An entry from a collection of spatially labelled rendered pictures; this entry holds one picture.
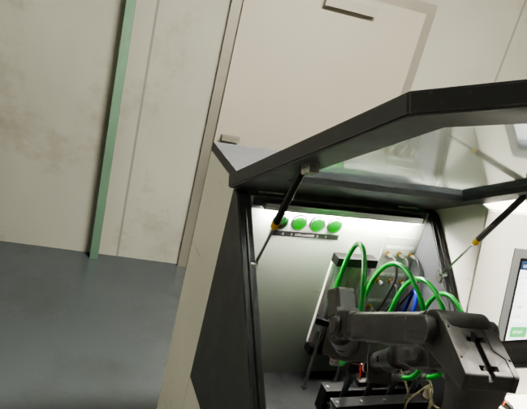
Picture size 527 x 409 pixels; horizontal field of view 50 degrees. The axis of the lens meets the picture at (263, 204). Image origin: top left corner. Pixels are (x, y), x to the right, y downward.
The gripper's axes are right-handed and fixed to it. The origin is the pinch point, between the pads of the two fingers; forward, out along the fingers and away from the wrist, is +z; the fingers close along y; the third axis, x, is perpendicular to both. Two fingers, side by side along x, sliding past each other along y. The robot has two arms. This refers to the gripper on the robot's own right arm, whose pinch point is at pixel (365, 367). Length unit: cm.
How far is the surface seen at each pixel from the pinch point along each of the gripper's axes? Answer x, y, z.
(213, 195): 47, 47, 13
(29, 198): 152, 117, 227
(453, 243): -28, 42, 2
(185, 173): 53, 149, 207
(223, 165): 46, 53, 4
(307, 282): 13.2, 26.0, 17.6
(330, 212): 13.6, 42.0, -2.9
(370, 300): -11.4, 26.2, 25.4
